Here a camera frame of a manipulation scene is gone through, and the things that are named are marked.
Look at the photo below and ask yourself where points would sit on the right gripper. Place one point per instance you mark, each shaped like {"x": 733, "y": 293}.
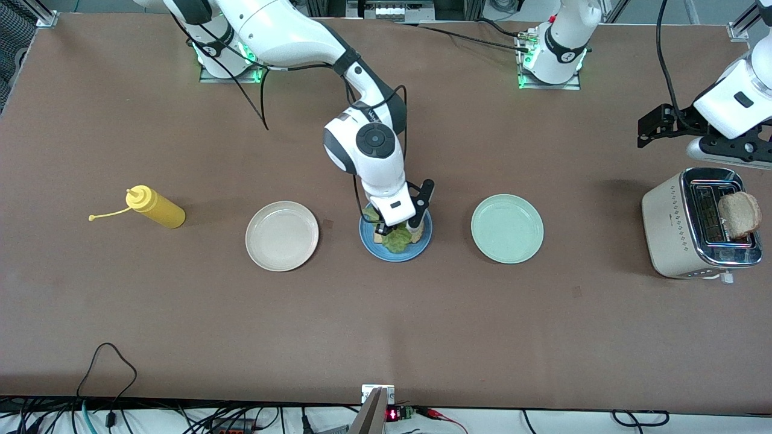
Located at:
{"x": 382, "y": 229}

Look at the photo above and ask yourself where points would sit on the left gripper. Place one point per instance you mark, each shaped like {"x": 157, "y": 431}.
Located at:
{"x": 680, "y": 122}

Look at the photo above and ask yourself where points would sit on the toasted bread slice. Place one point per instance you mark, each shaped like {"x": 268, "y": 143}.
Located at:
{"x": 379, "y": 238}
{"x": 740, "y": 216}

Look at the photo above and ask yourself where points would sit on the green lettuce leaf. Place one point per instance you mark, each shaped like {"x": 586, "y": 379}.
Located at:
{"x": 397, "y": 241}

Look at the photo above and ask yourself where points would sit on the yellow squeeze bottle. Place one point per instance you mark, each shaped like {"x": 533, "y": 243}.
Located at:
{"x": 158, "y": 210}

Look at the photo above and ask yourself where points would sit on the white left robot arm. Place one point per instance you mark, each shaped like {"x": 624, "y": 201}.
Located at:
{"x": 564, "y": 36}

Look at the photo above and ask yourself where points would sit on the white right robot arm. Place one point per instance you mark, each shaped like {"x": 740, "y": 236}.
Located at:
{"x": 283, "y": 36}

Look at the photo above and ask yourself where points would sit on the blue plate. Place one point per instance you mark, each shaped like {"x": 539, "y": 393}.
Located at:
{"x": 369, "y": 244}

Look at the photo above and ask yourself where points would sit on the beige plate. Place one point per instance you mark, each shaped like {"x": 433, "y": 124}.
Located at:
{"x": 281, "y": 236}

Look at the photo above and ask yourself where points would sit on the pale green plate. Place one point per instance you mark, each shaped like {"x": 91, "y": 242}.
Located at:
{"x": 506, "y": 229}

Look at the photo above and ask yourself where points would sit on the cream toaster with chrome top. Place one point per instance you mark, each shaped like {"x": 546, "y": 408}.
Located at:
{"x": 669, "y": 235}

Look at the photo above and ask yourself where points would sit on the aluminium profile corner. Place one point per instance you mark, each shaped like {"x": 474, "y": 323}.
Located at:
{"x": 737, "y": 31}
{"x": 48, "y": 19}

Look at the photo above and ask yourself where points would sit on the white clamp block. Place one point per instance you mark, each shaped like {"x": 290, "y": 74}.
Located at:
{"x": 390, "y": 395}

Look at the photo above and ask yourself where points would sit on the red LED display board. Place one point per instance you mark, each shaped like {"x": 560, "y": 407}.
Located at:
{"x": 393, "y": 415}

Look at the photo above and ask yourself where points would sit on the grey control box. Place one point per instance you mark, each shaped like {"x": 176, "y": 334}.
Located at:
{"x": 389, "y": 11}

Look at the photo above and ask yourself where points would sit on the black white patterned fabric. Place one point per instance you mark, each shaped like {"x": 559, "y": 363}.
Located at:
{"x": 15, "y": 42}

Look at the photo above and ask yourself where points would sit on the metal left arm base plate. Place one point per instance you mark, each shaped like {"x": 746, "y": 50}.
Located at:
{"x": 549, "y": 87}

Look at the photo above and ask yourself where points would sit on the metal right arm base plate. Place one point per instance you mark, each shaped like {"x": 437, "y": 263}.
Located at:
{"x": 262, "y": 75}

